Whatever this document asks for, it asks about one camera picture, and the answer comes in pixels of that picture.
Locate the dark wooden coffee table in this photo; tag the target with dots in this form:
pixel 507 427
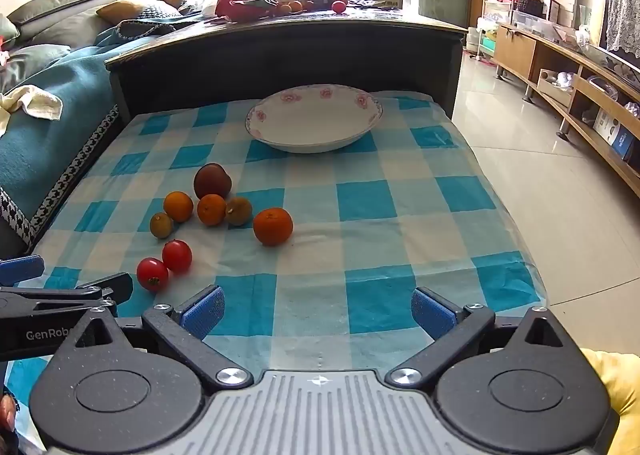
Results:
pixel 280 55

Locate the cream cloth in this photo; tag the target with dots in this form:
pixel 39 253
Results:
pixel 35 102

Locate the teal blanket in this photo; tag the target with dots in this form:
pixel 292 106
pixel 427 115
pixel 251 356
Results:
pixel 55 135

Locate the red round fruit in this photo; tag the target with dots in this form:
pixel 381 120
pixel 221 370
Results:
pixel 340 5

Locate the wooden tv cabinet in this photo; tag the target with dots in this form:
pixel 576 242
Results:
pixel 515 50

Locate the red tomato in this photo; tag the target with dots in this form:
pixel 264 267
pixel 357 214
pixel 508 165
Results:
pixel 152 274
pixel 176 255

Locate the mustard pillow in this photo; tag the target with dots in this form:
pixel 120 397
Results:
pixel 122 10

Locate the blue white checkered tablecloth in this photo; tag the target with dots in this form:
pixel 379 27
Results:
pixel 350 235

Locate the small yellow-green fruit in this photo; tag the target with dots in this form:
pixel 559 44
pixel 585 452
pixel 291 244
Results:
pixel 161 225
pixel 241 212

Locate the clear plastic storage box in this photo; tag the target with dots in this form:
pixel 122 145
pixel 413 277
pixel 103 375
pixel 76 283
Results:
pixel 532 22

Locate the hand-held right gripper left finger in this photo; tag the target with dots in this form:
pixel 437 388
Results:
pixel 204 311

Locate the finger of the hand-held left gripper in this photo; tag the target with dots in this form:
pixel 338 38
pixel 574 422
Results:
pixel 22 268
pixel 100 286

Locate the small orange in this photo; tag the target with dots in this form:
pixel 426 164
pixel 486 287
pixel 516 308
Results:
pixel 211 210
pixel 177 206

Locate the blue white box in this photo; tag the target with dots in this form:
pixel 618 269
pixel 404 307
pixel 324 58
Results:
pixel 620 140

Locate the dark red apple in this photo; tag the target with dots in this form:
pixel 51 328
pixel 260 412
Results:
pixel 212 180

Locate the grey sofa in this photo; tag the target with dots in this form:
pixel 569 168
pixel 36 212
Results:
pixel 60 5

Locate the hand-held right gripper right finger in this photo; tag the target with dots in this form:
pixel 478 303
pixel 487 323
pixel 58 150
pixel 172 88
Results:
pixel 432 313

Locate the black woven basket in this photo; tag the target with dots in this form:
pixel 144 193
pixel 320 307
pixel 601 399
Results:
pixel 530 5

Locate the white floral plate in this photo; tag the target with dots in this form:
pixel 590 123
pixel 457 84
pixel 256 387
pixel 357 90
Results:
pixel 315 120

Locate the red cloth bag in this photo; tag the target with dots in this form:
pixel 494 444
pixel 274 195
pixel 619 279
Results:
pixel 245 5

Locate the large orange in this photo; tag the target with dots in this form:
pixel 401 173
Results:
pixel 272 226

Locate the white lace cloth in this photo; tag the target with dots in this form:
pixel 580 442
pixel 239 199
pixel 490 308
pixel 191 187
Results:
pixel 622 5

